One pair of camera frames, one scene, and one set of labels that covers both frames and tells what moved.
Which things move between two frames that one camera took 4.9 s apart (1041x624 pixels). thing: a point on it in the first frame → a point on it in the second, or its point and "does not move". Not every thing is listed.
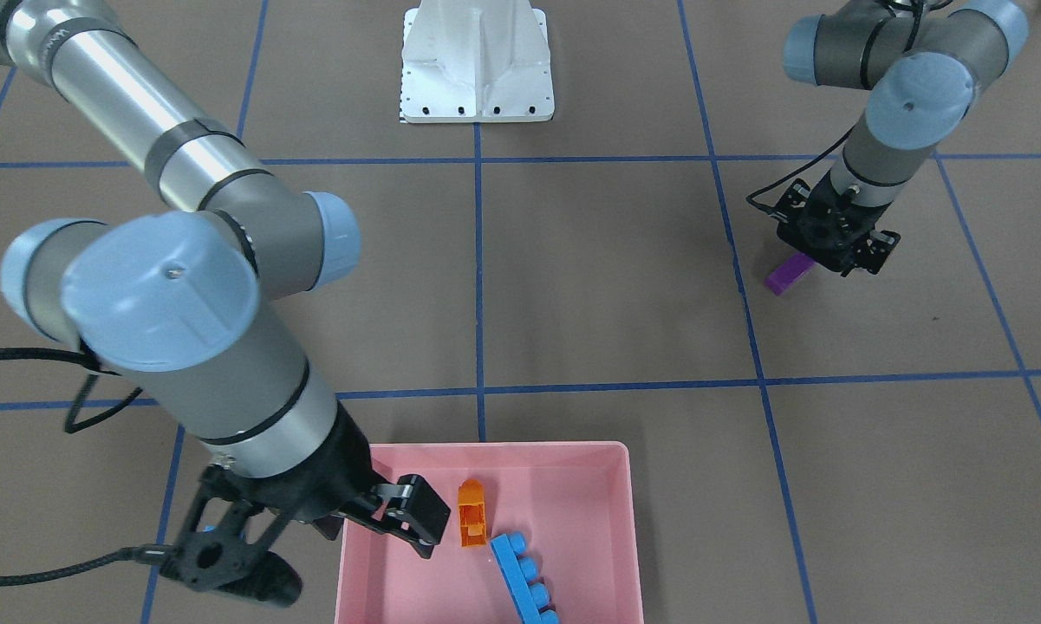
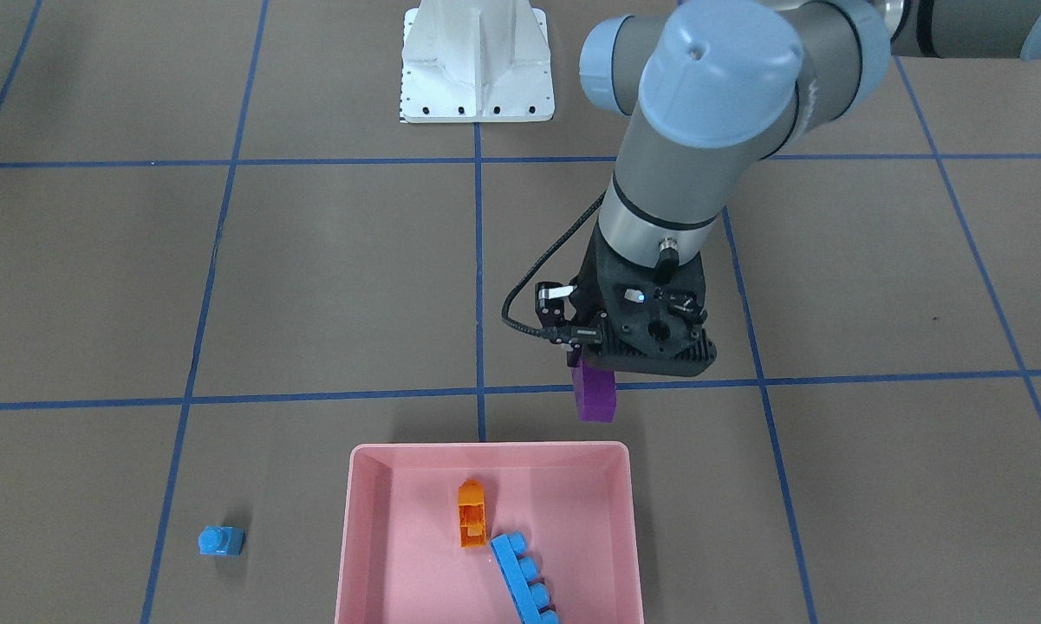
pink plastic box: (575, 503) does not move
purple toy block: (782, 276) → (595, 393)
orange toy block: (472, 512) does not move
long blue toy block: (518, 573) does not move
